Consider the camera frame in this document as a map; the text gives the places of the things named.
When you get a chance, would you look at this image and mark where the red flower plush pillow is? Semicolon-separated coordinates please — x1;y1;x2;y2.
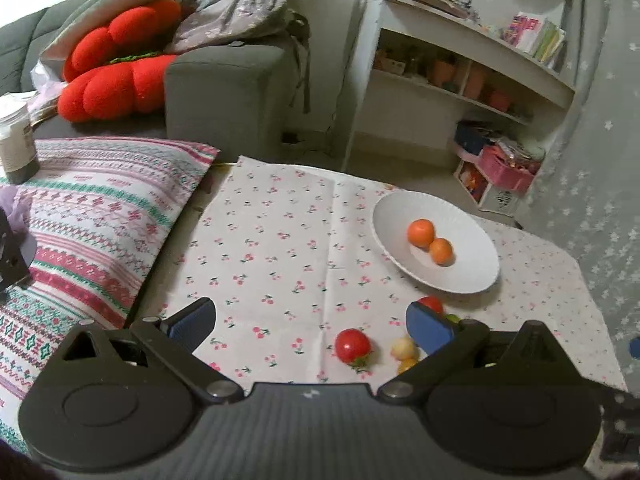
58;0;182;122

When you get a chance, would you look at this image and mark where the dark red tomato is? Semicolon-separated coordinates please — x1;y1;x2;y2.
418;296;444;315

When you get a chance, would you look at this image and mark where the grey floral backpack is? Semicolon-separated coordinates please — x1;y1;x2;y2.
162;0;312;114

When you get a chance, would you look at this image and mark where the pink plastic basket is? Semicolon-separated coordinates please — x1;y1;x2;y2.
477;146;534;194

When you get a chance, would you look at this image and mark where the cherry print tablecloth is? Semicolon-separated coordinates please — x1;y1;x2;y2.
138;159;625;388

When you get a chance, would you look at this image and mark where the dark blue storage box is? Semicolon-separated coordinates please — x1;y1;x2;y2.
454;119;502;155

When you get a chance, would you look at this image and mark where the white shelf unit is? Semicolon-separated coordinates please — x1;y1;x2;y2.
332;0;580;164

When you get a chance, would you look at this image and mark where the white printed storage box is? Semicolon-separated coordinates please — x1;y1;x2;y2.
454;159;520;218

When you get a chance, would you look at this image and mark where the white ribbed plate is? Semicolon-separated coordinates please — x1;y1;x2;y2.
371;191;499;295

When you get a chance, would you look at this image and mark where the red tomato with stem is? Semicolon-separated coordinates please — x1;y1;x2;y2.
333;328;372;372

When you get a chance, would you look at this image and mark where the olive brown tomato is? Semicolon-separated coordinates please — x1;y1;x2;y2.
397;358;419;374

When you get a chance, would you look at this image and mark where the large orange tomato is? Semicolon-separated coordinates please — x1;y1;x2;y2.
407;219;435;250

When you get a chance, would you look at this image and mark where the striped patterned cushion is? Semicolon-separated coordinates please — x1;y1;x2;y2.
1;136;219;453

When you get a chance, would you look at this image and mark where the brown longan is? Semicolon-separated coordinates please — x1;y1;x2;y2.
390;336;419;361

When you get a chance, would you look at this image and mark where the grey sofa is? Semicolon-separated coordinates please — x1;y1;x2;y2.
1;0;300;162

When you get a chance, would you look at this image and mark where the white jar dark base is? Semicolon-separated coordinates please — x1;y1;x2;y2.
0;94;40;185

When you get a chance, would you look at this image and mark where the white floral curtain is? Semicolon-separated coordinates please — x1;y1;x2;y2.
518;0;639;374

